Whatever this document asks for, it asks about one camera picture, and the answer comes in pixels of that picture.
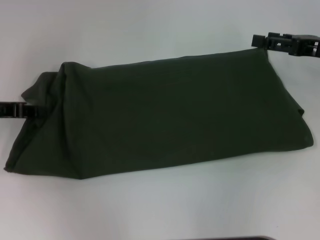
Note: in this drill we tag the dark rounded robot base edge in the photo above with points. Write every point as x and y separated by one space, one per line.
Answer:
240 238

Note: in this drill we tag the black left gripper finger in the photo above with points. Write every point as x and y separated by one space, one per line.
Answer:
17 110

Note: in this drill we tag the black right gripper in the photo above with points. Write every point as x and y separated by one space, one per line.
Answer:
306 45

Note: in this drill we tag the dark green printed t-shirt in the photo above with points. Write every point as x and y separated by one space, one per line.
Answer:
162 112

